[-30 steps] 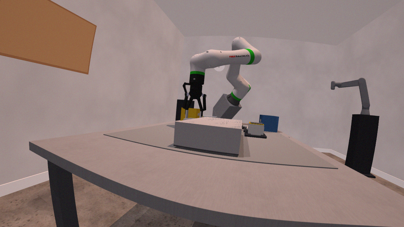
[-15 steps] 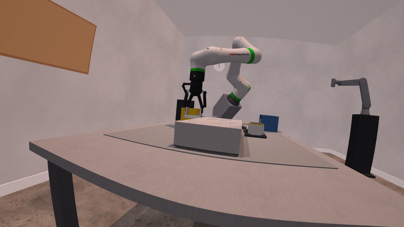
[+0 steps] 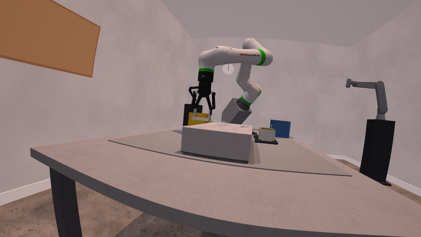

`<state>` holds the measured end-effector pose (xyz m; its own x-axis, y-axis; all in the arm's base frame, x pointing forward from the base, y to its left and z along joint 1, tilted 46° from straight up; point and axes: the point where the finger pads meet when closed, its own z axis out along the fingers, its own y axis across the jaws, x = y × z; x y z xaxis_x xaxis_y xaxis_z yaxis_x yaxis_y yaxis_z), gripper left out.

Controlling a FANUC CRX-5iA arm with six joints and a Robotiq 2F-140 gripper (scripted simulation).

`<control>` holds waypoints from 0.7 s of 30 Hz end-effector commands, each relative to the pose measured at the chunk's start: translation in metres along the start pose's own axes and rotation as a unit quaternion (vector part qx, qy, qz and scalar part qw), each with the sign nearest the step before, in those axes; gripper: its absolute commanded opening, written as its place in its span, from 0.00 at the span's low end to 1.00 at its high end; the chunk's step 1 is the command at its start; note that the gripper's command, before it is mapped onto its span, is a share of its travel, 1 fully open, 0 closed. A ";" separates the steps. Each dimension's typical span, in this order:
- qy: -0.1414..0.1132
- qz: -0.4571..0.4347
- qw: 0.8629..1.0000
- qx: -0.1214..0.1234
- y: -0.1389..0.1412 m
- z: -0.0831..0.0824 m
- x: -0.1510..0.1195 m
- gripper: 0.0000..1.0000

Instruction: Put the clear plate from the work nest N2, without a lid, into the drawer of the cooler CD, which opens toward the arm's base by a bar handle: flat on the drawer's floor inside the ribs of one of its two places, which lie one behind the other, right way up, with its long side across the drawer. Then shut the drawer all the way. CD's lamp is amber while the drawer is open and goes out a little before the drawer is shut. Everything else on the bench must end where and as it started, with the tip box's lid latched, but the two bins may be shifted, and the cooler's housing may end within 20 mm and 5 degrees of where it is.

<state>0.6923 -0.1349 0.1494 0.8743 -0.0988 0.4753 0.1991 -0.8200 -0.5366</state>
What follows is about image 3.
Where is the yellow open-top bin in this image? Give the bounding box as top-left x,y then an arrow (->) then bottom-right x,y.
188,112 -> 210,126

